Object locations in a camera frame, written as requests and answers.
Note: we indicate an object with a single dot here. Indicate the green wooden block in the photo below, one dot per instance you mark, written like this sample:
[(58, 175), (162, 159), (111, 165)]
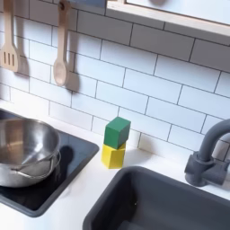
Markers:
[(116, 131)]

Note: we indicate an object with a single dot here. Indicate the yellow wooden block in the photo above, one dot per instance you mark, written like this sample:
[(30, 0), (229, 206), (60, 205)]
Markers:
[(113, 157)]

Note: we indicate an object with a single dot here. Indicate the black stove cooktop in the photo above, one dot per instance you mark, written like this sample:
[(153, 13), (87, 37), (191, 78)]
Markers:
[(77, 149)]

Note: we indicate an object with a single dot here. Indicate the wooden spoon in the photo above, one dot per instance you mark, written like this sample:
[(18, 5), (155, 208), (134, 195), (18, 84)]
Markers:
[(60, 68)]

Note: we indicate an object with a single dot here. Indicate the dark grey tap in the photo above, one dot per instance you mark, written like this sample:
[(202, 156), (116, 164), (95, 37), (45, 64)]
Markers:
[(203, 167)]

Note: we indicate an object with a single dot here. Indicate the dark grey sink basin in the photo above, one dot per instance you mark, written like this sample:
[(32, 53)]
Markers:
[(167, 206)]

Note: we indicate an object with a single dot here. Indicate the wooden framed white cabinet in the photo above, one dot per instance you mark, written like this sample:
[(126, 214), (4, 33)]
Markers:
[(179, 21)]

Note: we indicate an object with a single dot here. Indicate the slotted wooden spatula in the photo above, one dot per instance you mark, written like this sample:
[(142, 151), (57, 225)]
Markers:
[(9, 57)]

